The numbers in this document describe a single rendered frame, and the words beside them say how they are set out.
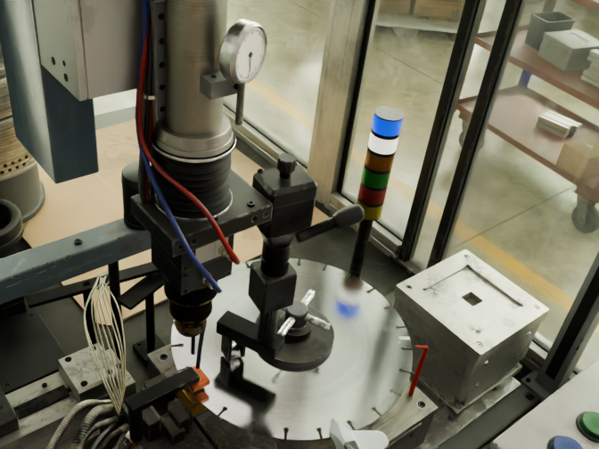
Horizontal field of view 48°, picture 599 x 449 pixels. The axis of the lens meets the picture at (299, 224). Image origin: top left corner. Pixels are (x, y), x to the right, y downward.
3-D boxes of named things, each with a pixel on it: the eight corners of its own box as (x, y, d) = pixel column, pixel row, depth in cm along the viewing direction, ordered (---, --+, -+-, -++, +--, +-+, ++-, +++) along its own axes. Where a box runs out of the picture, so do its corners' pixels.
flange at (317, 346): (327, 375, 88) (330, 362, 86) (244, 357, 89) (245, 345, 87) (338, 315, 97) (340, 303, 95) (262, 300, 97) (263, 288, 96)
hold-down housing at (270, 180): (280, 283, 83) (298, 140, 71) (300, 308, 80) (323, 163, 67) (239, 296, 80) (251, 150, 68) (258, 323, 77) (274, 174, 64)
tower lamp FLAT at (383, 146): (381, 138, 109) (385, 121, 107) (401, 151, 107) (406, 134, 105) (361, 144, 107) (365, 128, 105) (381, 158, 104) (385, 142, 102)
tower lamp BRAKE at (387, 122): (385, 120, 107) (389, 103, 105) (406, 133, 105) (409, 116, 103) (365, 126, 105) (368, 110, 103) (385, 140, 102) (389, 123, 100)
